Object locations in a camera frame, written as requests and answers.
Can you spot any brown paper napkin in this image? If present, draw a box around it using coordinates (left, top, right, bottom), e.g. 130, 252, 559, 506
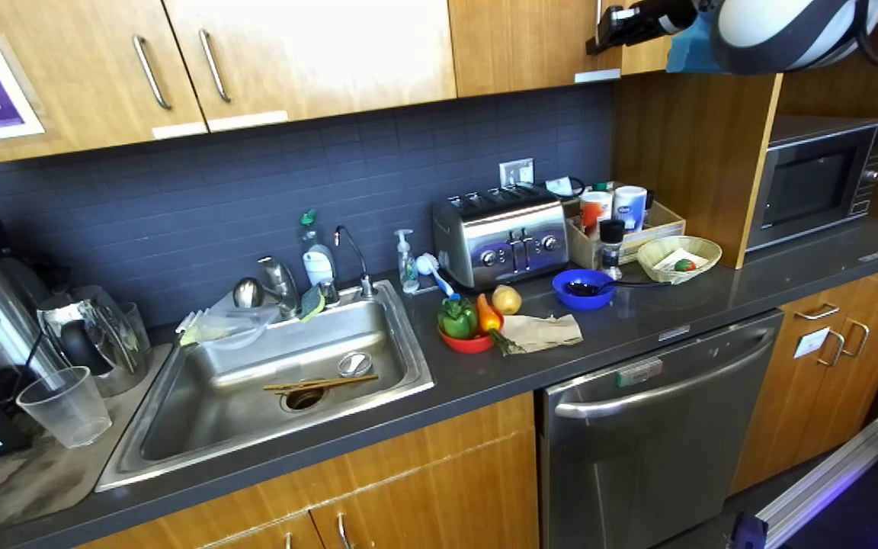
501, 313, 582, 355

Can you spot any black pepper shaker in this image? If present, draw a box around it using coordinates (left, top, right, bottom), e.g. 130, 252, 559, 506
599, 217, 625, 282

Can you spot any blue bowl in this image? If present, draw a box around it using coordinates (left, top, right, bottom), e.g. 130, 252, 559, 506
552, 270, 616, 312

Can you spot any silver microwave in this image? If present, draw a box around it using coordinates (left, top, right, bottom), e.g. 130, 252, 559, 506
748, 116, 878, 252

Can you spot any stainless steel dishwasher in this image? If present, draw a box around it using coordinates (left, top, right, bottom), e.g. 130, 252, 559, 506
541, 312, 779, 549

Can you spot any orange pepper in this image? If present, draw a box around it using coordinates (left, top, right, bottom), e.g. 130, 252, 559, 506
477, 294, 504, 332

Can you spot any wooden cabinet door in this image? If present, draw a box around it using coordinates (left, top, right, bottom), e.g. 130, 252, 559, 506
447, 0, 616, 99
166, 0, 455, 131
0, 0, 206, 162
620, 38, 671, 76

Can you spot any silver toaster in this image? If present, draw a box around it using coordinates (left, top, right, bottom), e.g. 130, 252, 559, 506
431, 189, 570, 290

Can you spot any green bell pepper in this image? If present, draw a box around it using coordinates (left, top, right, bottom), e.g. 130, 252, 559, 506
438, 299, 478, 338

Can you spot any lower sink cabinet door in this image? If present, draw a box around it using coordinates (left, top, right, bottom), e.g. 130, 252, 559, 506
80, 395, 541, 549

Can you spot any dish soap bottle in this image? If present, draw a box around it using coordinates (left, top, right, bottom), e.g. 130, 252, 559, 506
299, 210, 336, 294

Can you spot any chrome faucet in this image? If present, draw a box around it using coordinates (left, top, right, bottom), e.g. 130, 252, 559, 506
331, 227, 372, 297

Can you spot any red white canister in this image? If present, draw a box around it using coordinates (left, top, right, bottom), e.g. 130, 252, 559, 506
578, 189, 614, 236

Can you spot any white dish brush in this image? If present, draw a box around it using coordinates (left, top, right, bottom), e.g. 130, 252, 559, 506
414, 252, 460, 299

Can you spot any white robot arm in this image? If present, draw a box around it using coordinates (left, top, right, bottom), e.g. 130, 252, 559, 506
584, 0, 878, 72

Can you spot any wooden spoon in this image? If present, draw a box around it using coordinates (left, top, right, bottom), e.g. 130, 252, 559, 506
262, 376, 379, 395

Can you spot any hand soap pump bottle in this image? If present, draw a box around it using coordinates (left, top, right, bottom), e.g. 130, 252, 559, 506
396, 230, 420, 297

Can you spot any clear plastic cup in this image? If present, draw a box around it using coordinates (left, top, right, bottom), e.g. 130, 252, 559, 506
14, 366, 113, 449

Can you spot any wooden condiment box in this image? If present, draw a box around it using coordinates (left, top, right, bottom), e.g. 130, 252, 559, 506
568, 203, 686, 270

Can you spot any glass pitcher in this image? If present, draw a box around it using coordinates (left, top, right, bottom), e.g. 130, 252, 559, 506
38, 285, 148, 396

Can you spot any stainless steel sink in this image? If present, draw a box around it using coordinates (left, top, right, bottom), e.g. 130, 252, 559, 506
97, 282, 433, 491

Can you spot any red plate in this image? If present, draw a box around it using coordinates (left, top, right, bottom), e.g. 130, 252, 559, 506
438, 331, 493, 355

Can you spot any wall power outlet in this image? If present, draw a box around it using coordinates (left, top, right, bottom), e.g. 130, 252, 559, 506
501, 160, 536, 189

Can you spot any lower right cabinet door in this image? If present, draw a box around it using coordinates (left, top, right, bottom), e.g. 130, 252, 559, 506
733, 272, 878, 493

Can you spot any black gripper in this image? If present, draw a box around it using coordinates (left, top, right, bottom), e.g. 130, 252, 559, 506
584, 0, 698, 54

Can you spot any blue white canister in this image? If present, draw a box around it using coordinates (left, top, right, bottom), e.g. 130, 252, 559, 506
614, 187, 648, 232

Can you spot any yellow potato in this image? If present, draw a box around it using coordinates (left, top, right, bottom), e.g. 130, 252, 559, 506
493, 285, 524, 313

